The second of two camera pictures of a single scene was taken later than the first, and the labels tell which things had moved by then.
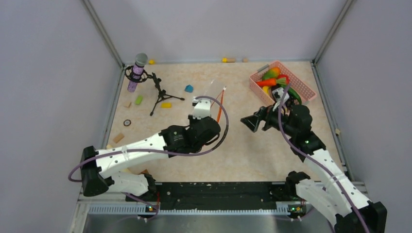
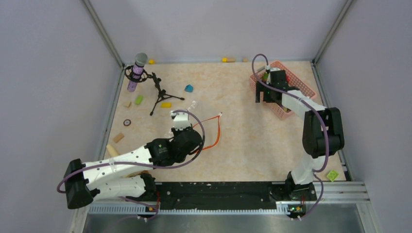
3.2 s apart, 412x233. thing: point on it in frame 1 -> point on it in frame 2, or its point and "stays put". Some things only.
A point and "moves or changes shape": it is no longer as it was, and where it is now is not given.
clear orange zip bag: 215,93 moves or changes shape
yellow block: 166,105 stays put
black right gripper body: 272,116 -> 267,94
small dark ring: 127,123 stays put
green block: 139,99 stays put
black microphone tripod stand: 141,76 stays put
